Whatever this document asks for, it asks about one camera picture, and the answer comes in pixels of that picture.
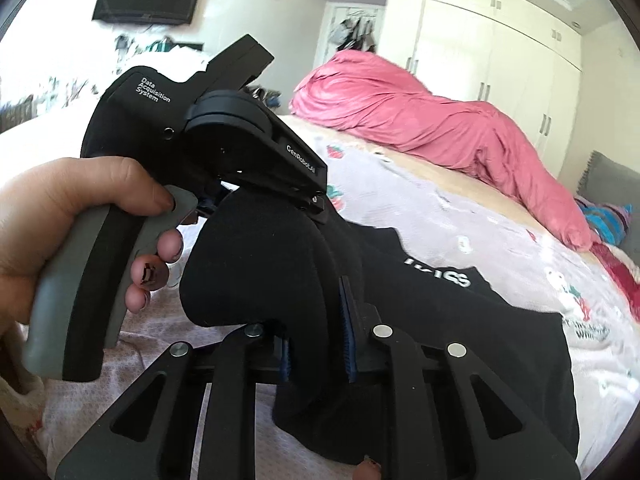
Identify clothes hanging on door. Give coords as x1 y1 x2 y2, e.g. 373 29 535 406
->
336 14 377 54

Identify person's left hand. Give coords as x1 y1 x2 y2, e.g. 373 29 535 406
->
0 156 187 313

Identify red cloth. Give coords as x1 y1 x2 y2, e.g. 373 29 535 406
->
592 242 640 322

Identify white door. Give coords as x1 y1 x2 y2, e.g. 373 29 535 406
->
320 1 390 61

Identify blue striped cloth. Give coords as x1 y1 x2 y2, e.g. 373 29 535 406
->
575 197 634 247

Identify pink duvet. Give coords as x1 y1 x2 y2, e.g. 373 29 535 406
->
290 50 597 254

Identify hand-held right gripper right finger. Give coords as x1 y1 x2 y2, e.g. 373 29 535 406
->
339 275 569 480

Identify person's right hand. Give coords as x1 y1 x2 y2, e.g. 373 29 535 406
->
352 456 385 480

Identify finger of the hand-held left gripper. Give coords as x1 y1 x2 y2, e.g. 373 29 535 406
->
295 190 334 226

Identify white wardrobe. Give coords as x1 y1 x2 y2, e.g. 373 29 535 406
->
308 0 585 181

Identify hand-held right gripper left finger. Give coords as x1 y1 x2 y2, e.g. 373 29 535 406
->
54 322 293 480

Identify white and green clutter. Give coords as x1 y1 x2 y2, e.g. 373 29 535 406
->
114 34 209 69

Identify grey rug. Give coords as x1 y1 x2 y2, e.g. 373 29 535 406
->
575 150 640 222

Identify lilac printed bed sheet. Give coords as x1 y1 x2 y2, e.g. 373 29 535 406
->
20 115 640 480

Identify pile of dark clothes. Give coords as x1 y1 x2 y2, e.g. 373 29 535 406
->
250 86 284 110

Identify orange plaid bunny blanket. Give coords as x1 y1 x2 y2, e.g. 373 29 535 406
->
0 360 48 441

